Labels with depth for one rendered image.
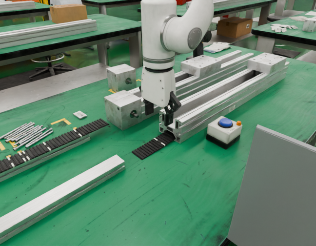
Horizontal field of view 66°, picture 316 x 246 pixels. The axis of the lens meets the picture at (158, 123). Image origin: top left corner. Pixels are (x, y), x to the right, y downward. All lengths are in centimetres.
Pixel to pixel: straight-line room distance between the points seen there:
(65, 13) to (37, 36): 66
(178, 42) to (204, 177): 36
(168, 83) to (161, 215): 32
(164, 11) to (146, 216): 47
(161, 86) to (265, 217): 38
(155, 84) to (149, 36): 12
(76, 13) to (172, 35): 228
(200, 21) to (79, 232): 53
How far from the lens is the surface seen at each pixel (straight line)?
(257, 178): 44
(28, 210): 64
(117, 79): 110
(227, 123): 79
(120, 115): 84
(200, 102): 93
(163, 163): 72
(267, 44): 260
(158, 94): 66
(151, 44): 61
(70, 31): 227
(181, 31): 56
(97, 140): 83
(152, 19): 60
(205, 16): 59
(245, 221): 52
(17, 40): 212
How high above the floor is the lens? 127
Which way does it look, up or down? 33 degrees down
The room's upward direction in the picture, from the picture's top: straight up
